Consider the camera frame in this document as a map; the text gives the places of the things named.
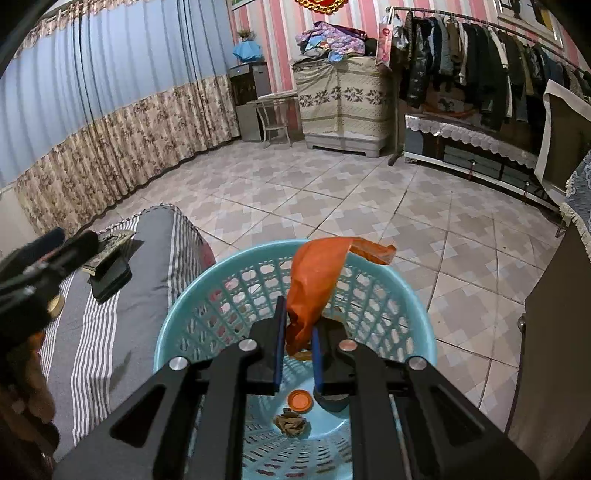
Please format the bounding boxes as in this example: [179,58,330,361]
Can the orange plastic bag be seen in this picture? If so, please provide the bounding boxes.
[286,237,397,356]

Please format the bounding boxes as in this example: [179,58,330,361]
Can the orange bottle cap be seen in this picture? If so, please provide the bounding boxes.
[287,389,314,413]

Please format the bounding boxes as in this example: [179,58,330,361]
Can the crumpled brown paper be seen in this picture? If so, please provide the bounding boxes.
[273,408,308,438]

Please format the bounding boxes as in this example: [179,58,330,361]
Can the black patterned wallet pouch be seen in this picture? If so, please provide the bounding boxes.
[81,229,135,304]

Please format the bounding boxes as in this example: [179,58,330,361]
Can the light blue plastic basket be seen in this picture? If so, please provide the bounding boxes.
[152,238,439,480]

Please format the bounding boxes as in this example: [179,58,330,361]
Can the grey striped table cloth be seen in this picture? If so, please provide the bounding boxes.
[40,204,215,459]

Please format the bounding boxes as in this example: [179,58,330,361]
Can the blue and floral curtain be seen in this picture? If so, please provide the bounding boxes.
[1,1,238,234]

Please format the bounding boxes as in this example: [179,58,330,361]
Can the grey water dispenser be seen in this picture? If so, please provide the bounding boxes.
[228,61,271,142]

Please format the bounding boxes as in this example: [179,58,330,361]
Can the lace covered low bench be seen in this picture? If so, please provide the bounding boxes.
[405,114,558,212]

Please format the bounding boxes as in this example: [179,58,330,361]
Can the blue potted plant cover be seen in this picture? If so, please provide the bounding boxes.
[232,28,263,63]

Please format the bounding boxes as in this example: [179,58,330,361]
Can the pile of colourful clothes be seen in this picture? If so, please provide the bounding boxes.
[295,21,377,63]

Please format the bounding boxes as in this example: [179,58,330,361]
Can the hanging dark clothes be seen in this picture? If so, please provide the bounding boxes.
[401,11,590,131]

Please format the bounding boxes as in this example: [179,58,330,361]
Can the metal clothes rack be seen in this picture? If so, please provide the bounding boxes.
[393,9,590,154]

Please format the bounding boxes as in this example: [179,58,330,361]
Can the red heart wall decoration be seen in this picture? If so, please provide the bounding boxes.
[295,0,348,15]

